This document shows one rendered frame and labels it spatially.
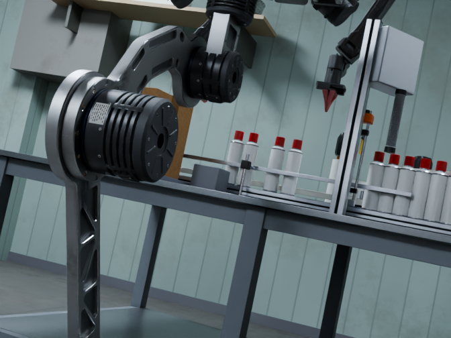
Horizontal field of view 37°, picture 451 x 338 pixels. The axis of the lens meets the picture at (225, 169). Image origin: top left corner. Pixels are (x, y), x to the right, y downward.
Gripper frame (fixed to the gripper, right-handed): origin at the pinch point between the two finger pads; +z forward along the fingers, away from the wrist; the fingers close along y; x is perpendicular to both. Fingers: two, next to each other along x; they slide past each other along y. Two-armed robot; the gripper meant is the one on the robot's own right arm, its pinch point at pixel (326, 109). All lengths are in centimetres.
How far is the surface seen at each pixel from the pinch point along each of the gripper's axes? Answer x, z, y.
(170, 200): 38, 44, 36
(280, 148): 0.6, 16.9, 13.4
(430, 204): 7.3, 26.9, -41.4
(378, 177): 5.0, 21.1, -23.1
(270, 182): 0.8, 29.5, 14.1
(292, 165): 1.4, 22.2, 7.6
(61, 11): -249, -96, 282
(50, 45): -250, -66, 285
